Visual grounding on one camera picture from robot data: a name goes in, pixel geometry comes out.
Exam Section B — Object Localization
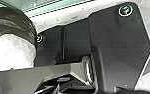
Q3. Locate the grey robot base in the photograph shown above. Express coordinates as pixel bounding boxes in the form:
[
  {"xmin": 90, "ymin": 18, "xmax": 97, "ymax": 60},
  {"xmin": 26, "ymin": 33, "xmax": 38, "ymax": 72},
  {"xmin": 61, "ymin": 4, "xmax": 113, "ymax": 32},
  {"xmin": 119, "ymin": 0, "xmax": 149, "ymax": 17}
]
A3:
[{"xmin": 34, "ymin": 1, "xmax": 150, "ymax": 94}]

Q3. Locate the small round green button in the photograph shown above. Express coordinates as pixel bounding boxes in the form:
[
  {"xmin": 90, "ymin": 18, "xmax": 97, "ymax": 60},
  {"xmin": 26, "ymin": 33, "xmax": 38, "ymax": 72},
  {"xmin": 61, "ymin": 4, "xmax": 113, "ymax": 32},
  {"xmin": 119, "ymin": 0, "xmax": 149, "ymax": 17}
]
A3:
[{"xmin": 36, "ymin": 34, "xmax": 44, "ymax": 43}]

